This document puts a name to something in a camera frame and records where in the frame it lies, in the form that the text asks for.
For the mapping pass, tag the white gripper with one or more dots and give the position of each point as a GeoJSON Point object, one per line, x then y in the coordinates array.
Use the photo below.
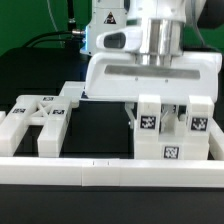
{"type": "Point", "coordinates": [137, 60]}

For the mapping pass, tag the white chair seat part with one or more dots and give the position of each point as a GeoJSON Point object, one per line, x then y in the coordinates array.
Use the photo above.
{"type": "Point", "coordinates": [179, 143]}

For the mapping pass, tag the white chair backrest frame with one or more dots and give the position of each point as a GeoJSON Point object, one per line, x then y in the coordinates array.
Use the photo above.
{"type": "Point", "coordinates": [52, 113]}

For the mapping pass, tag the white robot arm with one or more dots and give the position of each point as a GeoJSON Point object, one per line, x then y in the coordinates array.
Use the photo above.
{"type": "Point", "coordinates": [163, 12]}

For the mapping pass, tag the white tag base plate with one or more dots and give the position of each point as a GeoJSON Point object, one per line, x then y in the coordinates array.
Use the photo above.
{"type": "Point", "coordinates": [72, 89]}

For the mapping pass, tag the white right side rail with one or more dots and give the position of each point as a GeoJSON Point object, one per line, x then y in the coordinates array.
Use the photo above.
{"type": "Point", "coordinates": [216, 141]}

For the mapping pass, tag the white rail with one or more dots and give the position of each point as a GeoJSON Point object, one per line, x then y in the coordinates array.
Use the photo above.
{"type": "Point", "coordinates": [111, 172]}
{"type": "Point", "coordinates": [216, 141]}

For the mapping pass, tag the white front rail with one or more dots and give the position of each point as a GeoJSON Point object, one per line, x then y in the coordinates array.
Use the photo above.
{"type": "Point", "coordinates": [111, 172]}

